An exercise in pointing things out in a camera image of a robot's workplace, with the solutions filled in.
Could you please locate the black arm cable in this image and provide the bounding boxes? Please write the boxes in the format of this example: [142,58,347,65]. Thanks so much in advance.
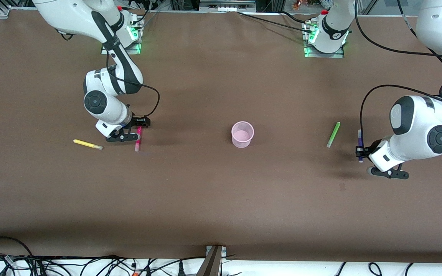
[355,0,442,148]
[106,48,160,118]

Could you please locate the long black table cable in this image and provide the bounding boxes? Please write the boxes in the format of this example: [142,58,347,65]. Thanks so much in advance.
[237,11,308,33]

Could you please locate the green marker pen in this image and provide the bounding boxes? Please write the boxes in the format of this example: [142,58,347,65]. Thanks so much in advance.
[326,122,341,148]

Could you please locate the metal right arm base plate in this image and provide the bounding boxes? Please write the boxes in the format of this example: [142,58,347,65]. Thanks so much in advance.
[101,40,142,55]

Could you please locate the tangled black floor cables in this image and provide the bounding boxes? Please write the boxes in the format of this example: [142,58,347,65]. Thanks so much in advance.
[0,253,206,276]

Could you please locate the grey metal equipment box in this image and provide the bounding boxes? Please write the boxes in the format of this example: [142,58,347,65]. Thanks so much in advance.
[199,0,257,13]

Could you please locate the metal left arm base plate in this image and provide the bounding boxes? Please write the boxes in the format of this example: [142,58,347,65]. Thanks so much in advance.
[303,21,345,59]

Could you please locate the yellow marker pen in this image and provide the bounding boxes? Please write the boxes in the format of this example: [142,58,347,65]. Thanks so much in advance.
[73,139,103,151]

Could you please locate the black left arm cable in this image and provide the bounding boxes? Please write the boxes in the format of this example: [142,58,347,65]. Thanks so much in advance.
[355,0,442,148]

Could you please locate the short black table cable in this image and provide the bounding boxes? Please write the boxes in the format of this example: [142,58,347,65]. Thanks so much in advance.
[281,11,309,25]

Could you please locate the aluminium table frame bracket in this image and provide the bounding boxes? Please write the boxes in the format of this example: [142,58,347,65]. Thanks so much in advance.
[196,245,227,276]

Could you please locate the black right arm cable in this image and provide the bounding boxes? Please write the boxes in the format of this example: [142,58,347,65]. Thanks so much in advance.
[106,48,160,118]

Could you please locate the pink mesh pen holder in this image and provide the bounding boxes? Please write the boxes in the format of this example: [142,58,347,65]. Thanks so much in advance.
[231,121,255,148]

